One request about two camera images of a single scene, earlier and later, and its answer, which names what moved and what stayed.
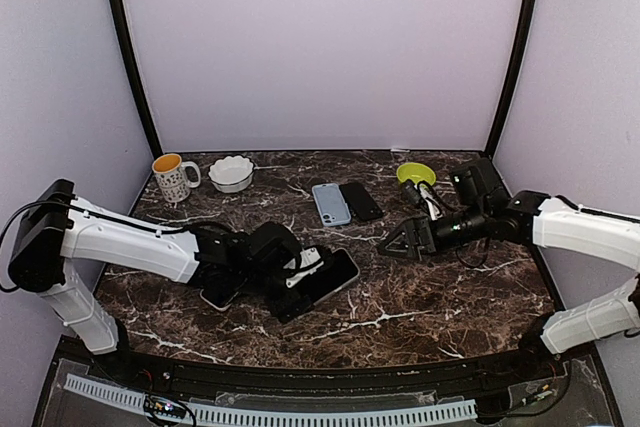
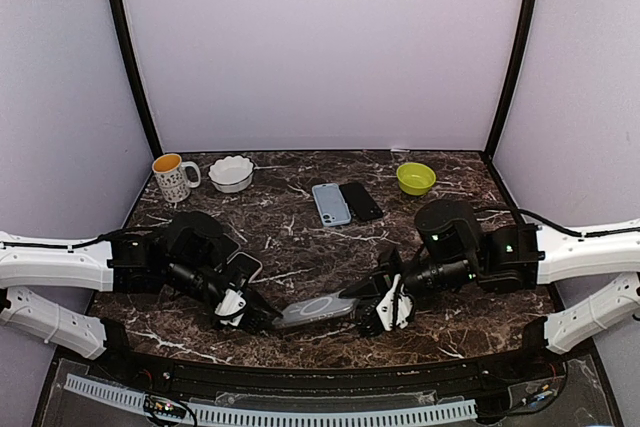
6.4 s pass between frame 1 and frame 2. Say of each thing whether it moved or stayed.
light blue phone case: stayed
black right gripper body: moved
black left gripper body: moved
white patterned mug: stayed
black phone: stayed
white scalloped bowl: stayed
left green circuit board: stayed
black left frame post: stayed
